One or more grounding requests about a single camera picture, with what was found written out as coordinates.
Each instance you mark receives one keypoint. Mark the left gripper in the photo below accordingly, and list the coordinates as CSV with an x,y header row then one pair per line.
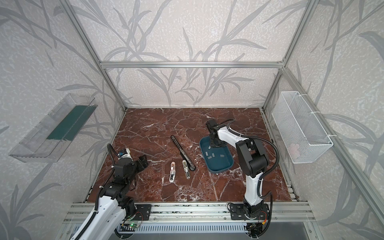
x,y
139,163

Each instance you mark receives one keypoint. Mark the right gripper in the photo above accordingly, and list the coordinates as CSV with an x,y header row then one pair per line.
x,y
214,135

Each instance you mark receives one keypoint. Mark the teal plastic tray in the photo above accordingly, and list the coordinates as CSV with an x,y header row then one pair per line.
x,y
217,164

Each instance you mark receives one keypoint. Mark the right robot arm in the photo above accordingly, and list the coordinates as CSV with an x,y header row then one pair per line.
x,y
253,159

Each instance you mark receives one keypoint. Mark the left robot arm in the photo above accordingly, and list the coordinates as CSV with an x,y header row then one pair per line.
x,y
113,205

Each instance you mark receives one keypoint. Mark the pink object in basket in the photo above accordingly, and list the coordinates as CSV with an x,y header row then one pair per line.
x,y
294,151

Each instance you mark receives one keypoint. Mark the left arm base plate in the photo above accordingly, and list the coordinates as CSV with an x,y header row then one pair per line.
x,y
143,212

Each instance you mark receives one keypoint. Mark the clear plastic wall bin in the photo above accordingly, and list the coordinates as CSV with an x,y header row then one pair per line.
x,y
47,142

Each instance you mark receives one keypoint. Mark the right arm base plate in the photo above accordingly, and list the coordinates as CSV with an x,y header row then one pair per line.
x,y
245,212

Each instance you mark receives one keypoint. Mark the white wire mesh basket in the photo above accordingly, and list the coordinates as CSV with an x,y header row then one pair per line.
x,y
298,124

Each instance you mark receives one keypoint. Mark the aluminium mounting rail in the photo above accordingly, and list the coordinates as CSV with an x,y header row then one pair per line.
x,y
199,212

